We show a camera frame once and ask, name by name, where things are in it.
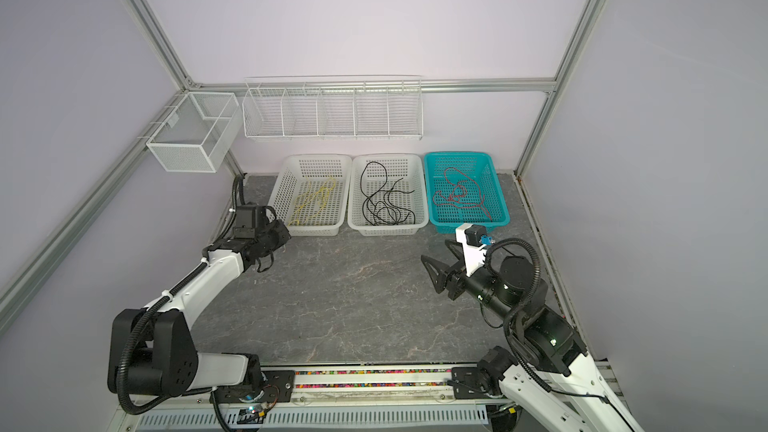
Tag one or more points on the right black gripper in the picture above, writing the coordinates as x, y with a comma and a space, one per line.
449, 279

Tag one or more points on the middle white plastic basket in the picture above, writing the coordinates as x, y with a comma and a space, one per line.
387, 195

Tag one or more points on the white mesh wall box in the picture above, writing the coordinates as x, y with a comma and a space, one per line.
197, 132

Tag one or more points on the front aluminium rail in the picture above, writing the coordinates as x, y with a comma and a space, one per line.
372, 385

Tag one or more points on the long white wire rack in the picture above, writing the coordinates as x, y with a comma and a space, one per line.
333, 107

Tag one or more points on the white slotted cable duct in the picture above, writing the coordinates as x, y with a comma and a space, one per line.
324, 418

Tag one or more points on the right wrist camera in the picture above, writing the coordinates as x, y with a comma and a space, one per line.
475, 241

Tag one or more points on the left white plastic basket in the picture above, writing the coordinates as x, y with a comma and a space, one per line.
311, 194

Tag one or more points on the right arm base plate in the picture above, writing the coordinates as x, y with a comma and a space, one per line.
474, 383

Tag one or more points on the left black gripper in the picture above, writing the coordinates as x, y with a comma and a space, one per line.
277, 226

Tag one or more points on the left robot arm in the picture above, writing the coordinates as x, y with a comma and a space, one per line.
152, 355

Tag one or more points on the teal plastic basket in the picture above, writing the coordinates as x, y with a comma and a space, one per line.
463, 187

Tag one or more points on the white plastic basket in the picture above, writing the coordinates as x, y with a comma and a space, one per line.
311, 194
387, 195

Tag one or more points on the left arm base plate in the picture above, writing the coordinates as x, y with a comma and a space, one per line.
277, 386

